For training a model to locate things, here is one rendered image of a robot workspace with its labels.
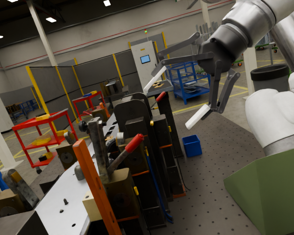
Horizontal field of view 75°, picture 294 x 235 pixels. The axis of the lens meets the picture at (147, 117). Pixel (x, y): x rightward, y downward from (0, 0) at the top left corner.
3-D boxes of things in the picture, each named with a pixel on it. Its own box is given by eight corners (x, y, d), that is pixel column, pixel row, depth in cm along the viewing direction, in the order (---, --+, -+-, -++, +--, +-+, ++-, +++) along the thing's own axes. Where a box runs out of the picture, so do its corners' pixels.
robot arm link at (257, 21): (232, 3, 43) (213, 25, 45) (252, -12, 35) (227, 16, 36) (259, 31, 45) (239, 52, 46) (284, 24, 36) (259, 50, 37)
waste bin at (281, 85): (249, 113, 336) (243, 72, 317) (277, 105, 335) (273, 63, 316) (268, 121, 288) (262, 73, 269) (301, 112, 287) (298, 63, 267)
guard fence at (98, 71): (87, 112, 831) (69, 66, 778) (87, 111, 845) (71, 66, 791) (168, 88, 823) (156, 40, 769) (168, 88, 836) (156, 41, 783)
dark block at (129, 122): (154, 206, 86) (126, 120, 75) (169, 203, 86) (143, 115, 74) (154, 215, 81) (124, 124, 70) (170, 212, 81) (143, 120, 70)
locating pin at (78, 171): (80, 179, 69) (74, 163, 67) (89, 177, 69) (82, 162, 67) (77, 185, 66) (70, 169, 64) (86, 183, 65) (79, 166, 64)
